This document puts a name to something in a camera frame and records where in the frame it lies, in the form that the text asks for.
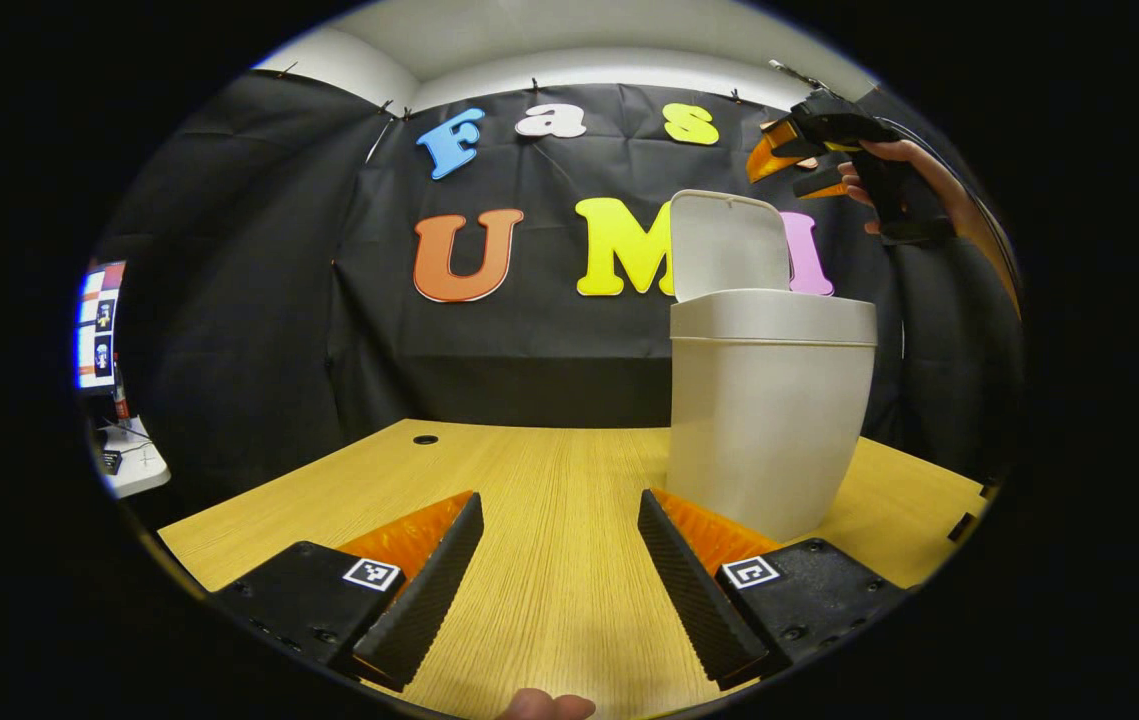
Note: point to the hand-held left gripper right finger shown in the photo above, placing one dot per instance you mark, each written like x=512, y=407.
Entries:
x=689, y=600

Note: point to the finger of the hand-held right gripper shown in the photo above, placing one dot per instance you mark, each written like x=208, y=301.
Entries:
x=819, y=183
x=769, y=150

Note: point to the computer monitor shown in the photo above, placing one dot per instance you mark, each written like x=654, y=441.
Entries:
x=99, y=325

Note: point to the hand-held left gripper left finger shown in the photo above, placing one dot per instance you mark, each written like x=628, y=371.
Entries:
x=429, y=600

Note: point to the white desktop garbage bin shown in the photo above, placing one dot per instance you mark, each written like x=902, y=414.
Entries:
x=764, y=420

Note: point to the black backdrop cloth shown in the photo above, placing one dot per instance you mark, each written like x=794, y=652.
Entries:
x=249, y=300

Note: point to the wooden desktop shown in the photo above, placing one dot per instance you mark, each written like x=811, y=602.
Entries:
x=549, y=560

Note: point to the white side table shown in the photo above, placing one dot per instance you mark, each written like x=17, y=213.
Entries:
x=134, y=465

